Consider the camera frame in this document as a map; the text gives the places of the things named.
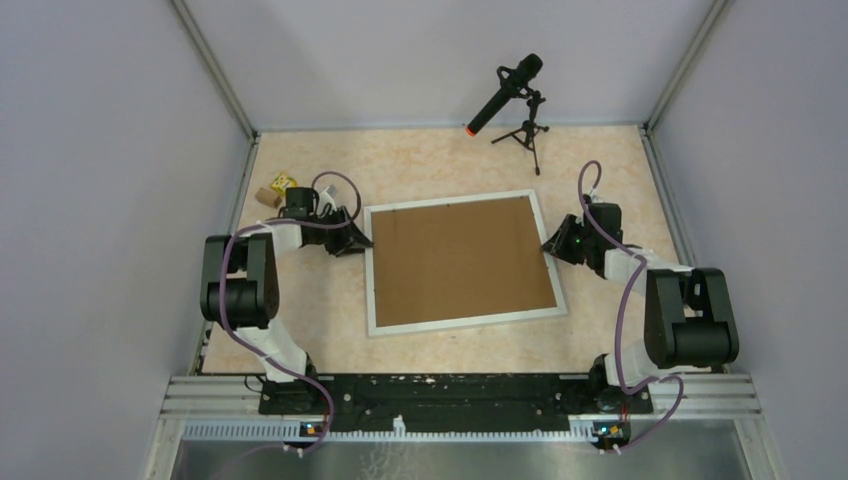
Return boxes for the black mini tripod stand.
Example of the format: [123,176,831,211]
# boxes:
[491,90,550,176]

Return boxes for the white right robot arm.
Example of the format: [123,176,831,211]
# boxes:
[541,201,740,412]

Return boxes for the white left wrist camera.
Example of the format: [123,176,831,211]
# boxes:
[319,184,338,208]

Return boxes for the small brown cardboard block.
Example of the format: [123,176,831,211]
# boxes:
[254,187,284,209]

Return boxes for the yellow toy cube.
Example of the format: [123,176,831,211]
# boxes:
[269,173,299,197]

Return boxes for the black shotgun microphone orange tip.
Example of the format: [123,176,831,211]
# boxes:
[465,53,544,137]

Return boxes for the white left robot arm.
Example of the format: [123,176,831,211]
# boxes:
[199,187,373,414]

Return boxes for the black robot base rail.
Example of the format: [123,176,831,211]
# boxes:
[258,373,653,434]

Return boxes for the white picture frame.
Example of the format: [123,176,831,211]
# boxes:
[362,188,569,338]

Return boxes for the white toothed cable channel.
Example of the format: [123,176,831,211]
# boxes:
[182,417,597,443]

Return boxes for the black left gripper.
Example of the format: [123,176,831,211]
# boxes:
[310,205,373,257]

